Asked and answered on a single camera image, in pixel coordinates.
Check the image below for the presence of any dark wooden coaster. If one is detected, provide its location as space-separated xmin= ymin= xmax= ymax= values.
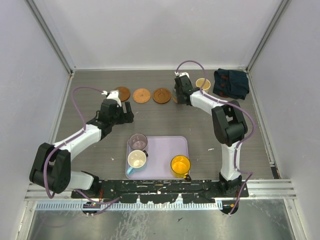
xmin=152 ymin=88 xmax=172 ymax=104
xmin=115 ymin=86 xmax=131 ymax=102

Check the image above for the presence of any cream yellow mug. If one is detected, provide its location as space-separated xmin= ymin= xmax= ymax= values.
xmin=195 ymin=78 xmax=211 ymax=93

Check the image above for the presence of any purple glass cup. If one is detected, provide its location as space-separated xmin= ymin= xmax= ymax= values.
xmin=128 ymin=133 xmax=149 ymax=157

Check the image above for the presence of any yellow glass mug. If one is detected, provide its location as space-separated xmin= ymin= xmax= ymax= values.
xmin=170 ymin=155 xmax=192 ymax=181

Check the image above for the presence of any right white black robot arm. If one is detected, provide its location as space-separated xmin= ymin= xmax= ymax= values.
xmin=174 ymin=72 xmax=248 ymax=197

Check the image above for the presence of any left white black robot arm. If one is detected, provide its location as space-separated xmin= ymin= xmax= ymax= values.
xmin=29 ymin=99 xmax=134 ymax=198

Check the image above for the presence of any lilac plastic tray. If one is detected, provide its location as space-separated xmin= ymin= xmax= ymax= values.
xmin=125 ymin=136 xmax=189 ymax=180

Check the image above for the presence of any dark blue folded cloth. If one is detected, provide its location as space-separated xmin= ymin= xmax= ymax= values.
xmin=212 ymin=68 xmax=250 ymax=100

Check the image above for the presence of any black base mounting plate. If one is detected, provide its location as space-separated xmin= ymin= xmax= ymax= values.
xmin=83 ymin=179 xmax=237 ymax=204

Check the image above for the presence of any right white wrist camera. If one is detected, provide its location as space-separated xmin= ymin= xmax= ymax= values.
xmin=174 ymin=71 xmax=190 ymax=78

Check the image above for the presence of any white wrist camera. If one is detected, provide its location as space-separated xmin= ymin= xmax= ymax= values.
xmin=101 ymin=90 xmax=121 ymax=105
xmin=174 ymin=71 xmax=190 ymax=78

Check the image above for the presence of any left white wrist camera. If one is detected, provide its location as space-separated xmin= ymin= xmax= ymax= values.
xmin=101 ymin=90 xmax=121 ymax=105

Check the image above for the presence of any white mug blue handle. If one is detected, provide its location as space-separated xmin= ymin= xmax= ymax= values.
xmin=126 ymin=150 xmax=149 ymax=175

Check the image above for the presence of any slotted cable duct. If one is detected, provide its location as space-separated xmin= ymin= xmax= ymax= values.
xmin=35 ymin=200 xmax=223 ymax=211

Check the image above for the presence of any aluminium front rail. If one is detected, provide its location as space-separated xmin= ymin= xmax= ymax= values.
xmin=24 ymin=179 xmax=297 ymax=201

